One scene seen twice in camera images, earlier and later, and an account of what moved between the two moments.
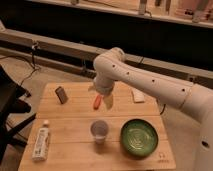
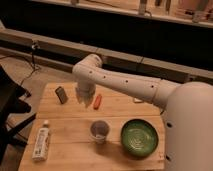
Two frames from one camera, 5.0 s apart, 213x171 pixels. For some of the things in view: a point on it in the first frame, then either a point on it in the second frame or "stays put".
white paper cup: x=99 y=129 stays put
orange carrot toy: x=97 y=101 stays put
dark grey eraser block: x=61 y=94 stays put
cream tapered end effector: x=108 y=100 to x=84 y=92
